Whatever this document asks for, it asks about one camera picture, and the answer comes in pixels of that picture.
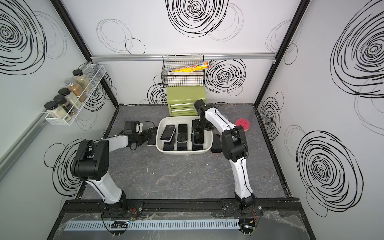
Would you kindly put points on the aluminium wall rail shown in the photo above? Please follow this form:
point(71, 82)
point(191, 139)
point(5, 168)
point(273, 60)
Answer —
point(182, 57)

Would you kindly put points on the spice jar black lid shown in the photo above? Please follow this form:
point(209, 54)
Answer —
point(55, 110)
point(71, 97)
point(82, 79)
point(65, 104)

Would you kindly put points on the white slotted cable duct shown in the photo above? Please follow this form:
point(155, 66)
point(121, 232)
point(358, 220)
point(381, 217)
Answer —
point(152, 225)

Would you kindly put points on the yellow snack package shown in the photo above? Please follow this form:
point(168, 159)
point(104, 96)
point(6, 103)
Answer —
point(193, 68)

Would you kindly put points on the black phone in box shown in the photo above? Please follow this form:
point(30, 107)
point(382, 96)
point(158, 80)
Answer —
point(182, 146)
point(169, 146)

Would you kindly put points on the black wire basket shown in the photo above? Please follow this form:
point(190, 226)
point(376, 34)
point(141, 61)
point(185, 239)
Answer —
point(170, 78)

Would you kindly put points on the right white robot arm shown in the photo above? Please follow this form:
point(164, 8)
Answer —
point(234, 148)

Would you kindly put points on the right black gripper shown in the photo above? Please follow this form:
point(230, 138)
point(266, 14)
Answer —
point(195, 125)

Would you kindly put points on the clear wall spice rack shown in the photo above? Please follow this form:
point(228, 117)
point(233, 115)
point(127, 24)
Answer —
point(86, 117)

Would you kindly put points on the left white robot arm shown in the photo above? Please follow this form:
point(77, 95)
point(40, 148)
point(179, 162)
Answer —
point(91, 165)

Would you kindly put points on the white plastic storage box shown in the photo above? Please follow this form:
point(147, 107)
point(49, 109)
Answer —
point(208, 136)

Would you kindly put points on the pink smiley sponge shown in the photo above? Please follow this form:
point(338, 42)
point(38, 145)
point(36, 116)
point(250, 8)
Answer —
point(243, 123)

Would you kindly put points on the spice jar silver lid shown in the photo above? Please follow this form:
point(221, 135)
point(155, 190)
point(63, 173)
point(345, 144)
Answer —
point(75, 88)

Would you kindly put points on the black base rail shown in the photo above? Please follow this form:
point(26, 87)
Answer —
point(142, 208)

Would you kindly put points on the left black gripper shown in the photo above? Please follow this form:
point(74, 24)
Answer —
point(146, 137)

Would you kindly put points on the black phone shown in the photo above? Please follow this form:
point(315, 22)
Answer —
point(169, 146)
point(216, 146)
point(182, 146)

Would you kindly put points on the green metal tool chest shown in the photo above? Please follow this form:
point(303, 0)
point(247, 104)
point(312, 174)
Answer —
point(181, 100)

